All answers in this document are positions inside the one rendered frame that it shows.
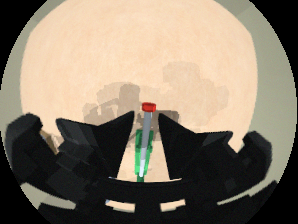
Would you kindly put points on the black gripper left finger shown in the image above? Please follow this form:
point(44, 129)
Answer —
point(108, 139)

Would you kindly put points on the grey pin with red cap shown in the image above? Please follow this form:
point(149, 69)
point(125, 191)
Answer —
point(148, 109)

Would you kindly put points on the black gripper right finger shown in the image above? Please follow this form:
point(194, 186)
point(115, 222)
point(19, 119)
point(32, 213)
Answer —
point(182, 146)

